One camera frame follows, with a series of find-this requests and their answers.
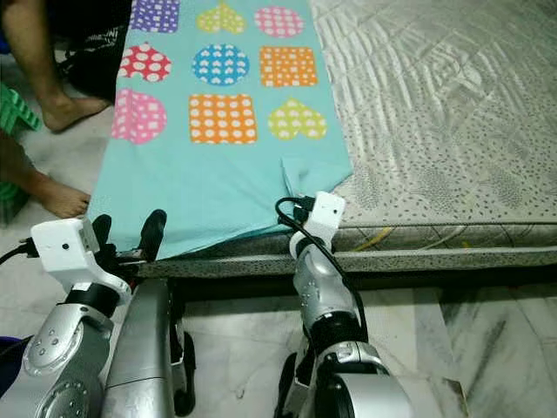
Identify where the purple plastic bucket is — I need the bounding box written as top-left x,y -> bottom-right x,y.
0,335 -> 25,397

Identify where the green plastic stool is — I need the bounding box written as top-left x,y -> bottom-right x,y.
0,83 -> 44,214

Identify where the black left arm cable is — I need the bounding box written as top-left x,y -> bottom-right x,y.
0,242 -> 36,264

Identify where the teal blanket with coloured shapes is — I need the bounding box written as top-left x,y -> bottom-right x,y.
87,0 -> 355,260

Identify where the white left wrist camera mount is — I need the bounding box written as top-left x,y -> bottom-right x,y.
30,216 -> 131,301

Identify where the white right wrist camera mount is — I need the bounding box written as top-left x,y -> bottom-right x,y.
292,192 -> 346,258

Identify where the black bag with white print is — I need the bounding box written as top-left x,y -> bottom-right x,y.
48,0 -> 131,104

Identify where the grey quilted mattress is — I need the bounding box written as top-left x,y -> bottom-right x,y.
139,0 -> 557,275

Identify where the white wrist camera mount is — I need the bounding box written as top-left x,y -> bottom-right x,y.
30,216 -> 131,301
292,192 -> 346,258

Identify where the robot right leg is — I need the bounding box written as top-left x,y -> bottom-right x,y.
274,348 -> 323,418

